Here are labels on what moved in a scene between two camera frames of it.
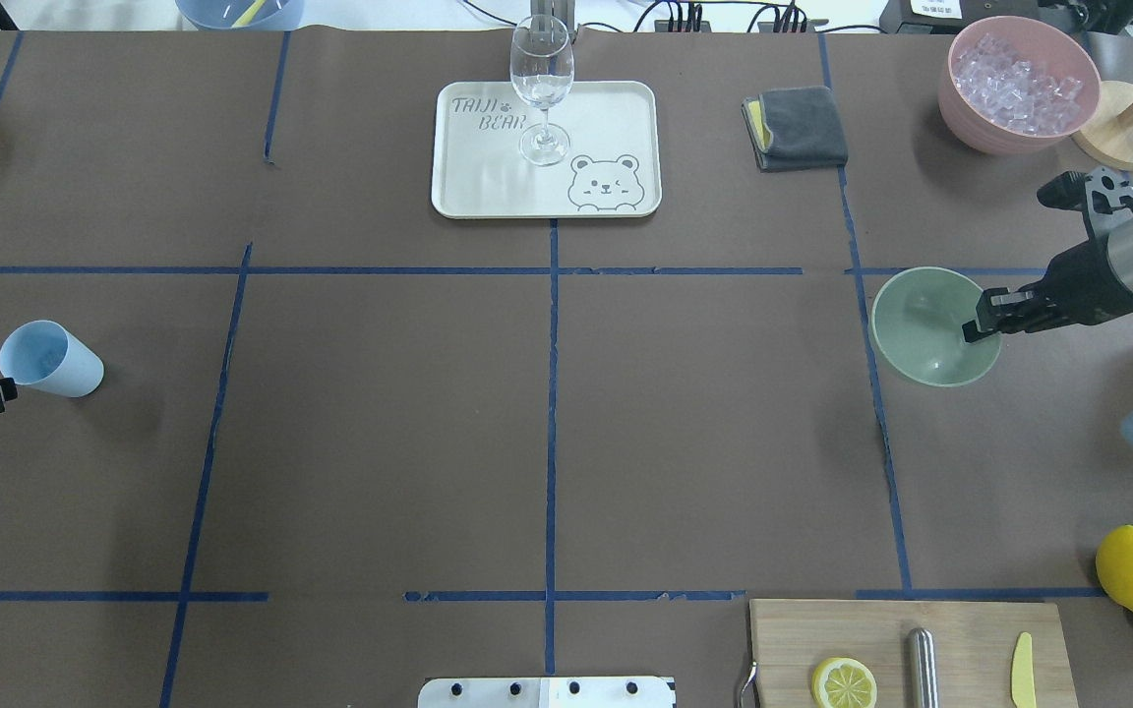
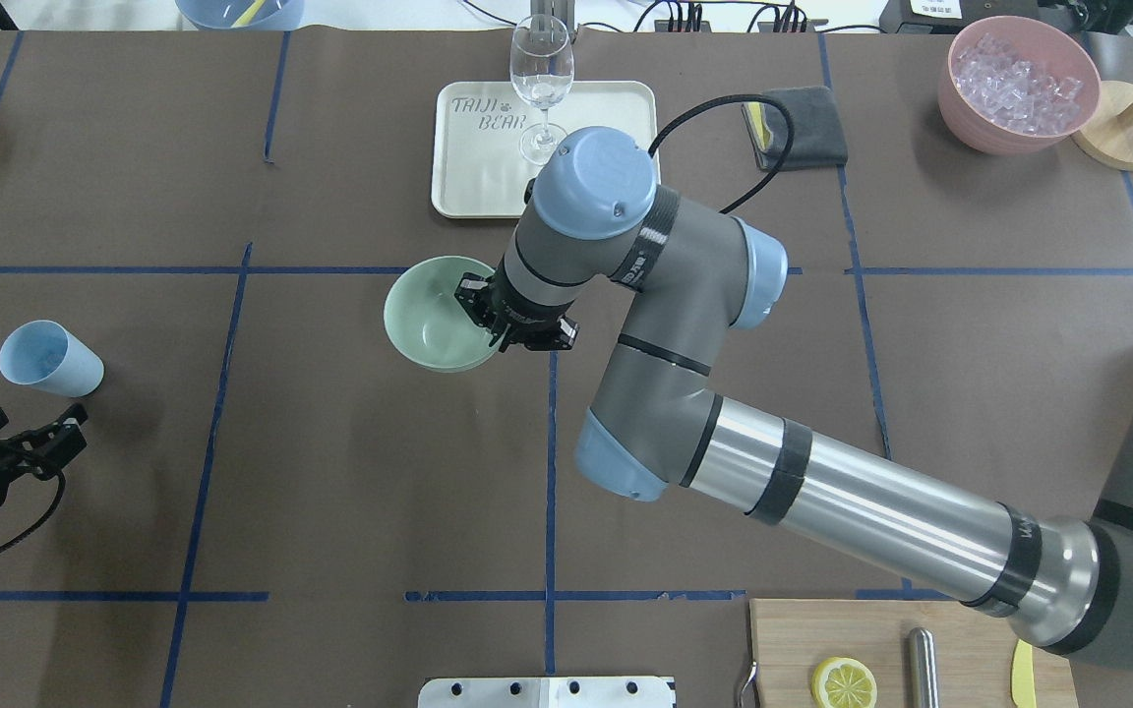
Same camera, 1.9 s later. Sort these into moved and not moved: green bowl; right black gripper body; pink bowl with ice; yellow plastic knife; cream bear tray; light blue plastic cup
Moved: right black gripper body; green bowl
Not moved: cream bear tray; yellow plastic knife; light blue plastic cup; pink bowl with ice
